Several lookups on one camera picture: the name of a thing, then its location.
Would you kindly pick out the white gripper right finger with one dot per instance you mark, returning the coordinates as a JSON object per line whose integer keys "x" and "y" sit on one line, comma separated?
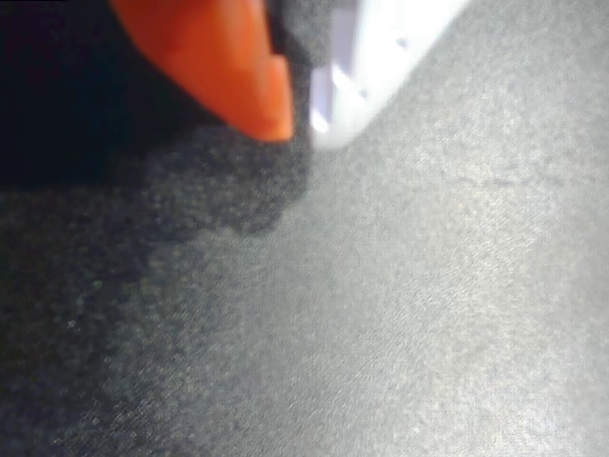
{"x": 366, "y": 71}

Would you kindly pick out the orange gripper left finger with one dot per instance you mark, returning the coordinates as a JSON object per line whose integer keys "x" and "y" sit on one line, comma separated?
{"x": 223, "y": 62}

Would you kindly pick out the black table mat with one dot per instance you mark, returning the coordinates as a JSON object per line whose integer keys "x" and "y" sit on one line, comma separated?
{"x": 380, "y": 309}

